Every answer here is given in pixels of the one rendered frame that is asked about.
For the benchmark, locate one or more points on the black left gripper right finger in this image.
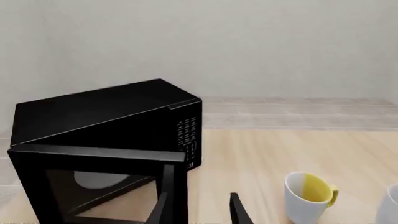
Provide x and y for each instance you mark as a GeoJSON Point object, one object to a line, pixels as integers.
{"type": "Point", "coordinates": [239, 212]}

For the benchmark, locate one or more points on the white and yellow mug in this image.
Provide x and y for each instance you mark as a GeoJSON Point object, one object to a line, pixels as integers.
{"type": "Point", "coordinates": [303, 205]}

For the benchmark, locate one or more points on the grey round microwave turntable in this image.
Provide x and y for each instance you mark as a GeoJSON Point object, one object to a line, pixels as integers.
{"type": "Point", "coordinates": [96, 180]}

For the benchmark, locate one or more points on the black microwave oven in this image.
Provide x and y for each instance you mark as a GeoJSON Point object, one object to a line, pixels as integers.
{"type": "Point", "coordinates": [109, 112]}

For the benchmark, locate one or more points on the black microwave door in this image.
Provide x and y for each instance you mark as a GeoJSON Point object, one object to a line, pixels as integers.
{"type": "Point", "coordinates": [93, 152]}

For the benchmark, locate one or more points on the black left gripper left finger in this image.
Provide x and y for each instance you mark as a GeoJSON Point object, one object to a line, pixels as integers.
{"type": "Point", "coordinates": [160, 210]}

